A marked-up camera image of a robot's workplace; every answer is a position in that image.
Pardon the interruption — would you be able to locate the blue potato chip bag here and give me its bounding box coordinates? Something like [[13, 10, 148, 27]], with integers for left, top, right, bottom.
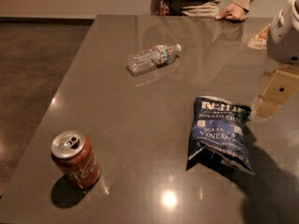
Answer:
[[188, 96, 254, 175]]

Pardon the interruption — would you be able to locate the person's hand on table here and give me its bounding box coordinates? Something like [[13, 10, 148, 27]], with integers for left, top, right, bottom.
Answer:
[[215, 3, 248, 22]]

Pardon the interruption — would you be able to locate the red soda can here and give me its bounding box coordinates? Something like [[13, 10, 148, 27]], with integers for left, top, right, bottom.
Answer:
[[51, 130, 100, 189]]

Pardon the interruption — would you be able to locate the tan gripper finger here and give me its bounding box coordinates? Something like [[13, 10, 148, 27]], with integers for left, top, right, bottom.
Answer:
[[262, 64, 299, 104], [254, 96, 281, 118]]

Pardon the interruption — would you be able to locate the clear plastic water bottle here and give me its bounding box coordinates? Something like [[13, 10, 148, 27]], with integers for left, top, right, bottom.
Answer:
[[126, 44, 181, 77]]

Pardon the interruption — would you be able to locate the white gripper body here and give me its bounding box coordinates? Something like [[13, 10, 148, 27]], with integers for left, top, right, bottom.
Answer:
[[267, 0, 299, 64]]

